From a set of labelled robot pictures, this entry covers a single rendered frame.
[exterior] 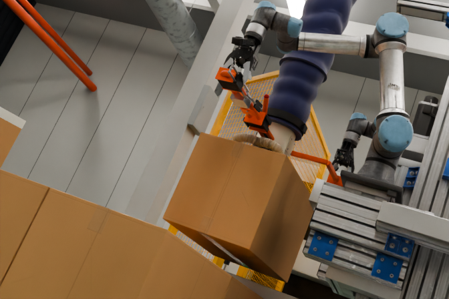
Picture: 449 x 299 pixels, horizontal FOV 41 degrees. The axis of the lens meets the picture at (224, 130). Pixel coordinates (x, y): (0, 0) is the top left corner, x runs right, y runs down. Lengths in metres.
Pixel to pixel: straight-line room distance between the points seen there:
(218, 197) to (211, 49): 1.95
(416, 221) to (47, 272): 1.15
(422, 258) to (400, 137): 0.48
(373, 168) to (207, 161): 0.68
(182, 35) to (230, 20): 6.90
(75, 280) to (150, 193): 2.26
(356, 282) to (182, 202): 0.74
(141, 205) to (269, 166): 1.63
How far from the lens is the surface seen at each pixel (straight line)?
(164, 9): 10.49
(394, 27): 2.31
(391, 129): 2.15
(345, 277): 2.27
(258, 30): 2.30
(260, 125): 2.46
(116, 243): 1.61
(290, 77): 2.77
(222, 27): 4.25
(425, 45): 11.00
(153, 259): 1.55
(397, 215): 2.06
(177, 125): 3.96
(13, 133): 3.70
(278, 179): 2.34
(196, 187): 2.43
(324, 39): 2.44
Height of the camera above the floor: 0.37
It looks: 17 degrees up
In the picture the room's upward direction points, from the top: 23 degrees clockwise
